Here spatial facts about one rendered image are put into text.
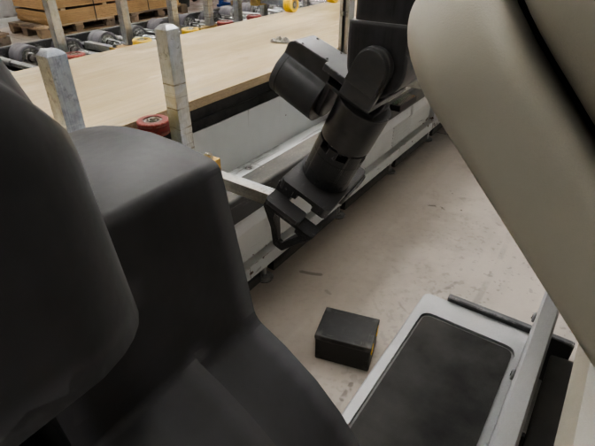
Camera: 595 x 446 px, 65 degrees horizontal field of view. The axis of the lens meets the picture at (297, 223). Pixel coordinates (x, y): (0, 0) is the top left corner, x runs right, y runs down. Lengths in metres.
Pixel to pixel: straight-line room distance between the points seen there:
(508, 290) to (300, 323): 0.91
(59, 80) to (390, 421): 0.75
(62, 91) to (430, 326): 0.71
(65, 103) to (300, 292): 1.35
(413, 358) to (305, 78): 0.29
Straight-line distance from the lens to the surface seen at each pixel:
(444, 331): 0.41
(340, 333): 1.67
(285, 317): 1.89
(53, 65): 0.89
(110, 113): 1.34
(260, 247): 1.94
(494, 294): 2.15
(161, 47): 1.05
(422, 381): 0.37
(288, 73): 0.50
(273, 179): 1.36
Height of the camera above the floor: 1.32
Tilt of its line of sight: 33 degrees down
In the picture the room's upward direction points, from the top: straight up
